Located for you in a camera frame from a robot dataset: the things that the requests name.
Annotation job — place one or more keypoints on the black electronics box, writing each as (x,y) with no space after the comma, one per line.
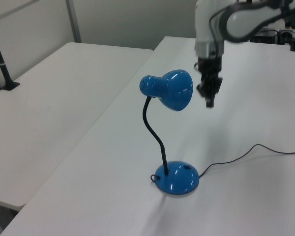
(264,36)

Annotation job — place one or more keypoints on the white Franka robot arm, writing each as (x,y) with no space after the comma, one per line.
(206,24)

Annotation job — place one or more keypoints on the grey partition frame post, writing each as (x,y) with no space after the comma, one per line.
(73,20)

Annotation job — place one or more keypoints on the blue gooseneck desk lamp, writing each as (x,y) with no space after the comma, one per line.
(177,91)

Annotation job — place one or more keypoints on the white side table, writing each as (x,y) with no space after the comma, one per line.
(39,110)

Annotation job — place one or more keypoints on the black camera pole with clamp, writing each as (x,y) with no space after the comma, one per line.
(1,64)

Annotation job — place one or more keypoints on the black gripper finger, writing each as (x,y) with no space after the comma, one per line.
(212,100)
(208,101)

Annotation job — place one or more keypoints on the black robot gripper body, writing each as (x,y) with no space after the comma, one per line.
(209,71)

